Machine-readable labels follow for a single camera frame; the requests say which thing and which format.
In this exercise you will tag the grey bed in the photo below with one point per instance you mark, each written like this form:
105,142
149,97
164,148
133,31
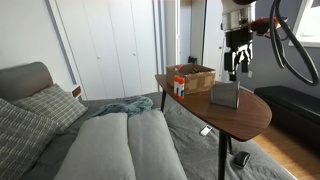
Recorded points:
198,155

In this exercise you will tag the grey body pillow left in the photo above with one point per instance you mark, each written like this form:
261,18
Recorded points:
100,151

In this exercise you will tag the plaid pillow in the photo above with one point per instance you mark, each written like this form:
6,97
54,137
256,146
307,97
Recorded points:
54,103
23,137

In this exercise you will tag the wooden side table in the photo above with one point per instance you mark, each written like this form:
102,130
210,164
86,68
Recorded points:
250,119

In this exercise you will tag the cardboard box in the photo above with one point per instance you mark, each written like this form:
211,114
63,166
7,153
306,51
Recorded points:
197,78

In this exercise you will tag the glue stick orange cap front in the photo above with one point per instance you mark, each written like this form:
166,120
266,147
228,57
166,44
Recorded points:
181,84

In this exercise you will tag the glue stick orange cap rear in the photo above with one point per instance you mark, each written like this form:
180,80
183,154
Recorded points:
176,82

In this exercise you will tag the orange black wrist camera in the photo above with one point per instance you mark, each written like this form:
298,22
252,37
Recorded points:
261,26

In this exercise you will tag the grey body pillow right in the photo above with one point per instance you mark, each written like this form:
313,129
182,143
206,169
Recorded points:
152,148

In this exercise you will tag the glue stick orange cap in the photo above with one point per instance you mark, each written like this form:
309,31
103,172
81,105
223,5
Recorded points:
176,82
181,84

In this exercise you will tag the plaid pillow rear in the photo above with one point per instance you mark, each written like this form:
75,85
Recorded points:
54,103

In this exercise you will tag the white closet doors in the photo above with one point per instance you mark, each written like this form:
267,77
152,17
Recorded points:
113,45

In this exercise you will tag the black device on bed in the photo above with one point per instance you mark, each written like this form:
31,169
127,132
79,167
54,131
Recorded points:
241,159

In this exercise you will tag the robot arm white and silver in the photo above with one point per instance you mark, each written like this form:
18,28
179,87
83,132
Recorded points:
237,15

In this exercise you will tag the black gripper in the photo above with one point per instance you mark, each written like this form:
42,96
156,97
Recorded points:
239,43

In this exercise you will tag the grey body pillow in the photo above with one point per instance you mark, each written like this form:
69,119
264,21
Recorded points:
152,148
100,151

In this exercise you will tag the white framed picture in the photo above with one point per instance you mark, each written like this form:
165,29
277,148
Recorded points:
307,25

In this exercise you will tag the black bench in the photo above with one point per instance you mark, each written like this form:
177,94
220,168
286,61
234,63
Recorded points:
294,111

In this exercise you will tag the blue crumpled blanket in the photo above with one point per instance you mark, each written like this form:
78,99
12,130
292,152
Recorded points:
133,106

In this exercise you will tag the white remote on bed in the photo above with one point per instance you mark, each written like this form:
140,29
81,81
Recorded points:
205,130

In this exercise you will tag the plaid pillow front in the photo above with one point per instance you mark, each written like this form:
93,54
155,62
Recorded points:
23,137

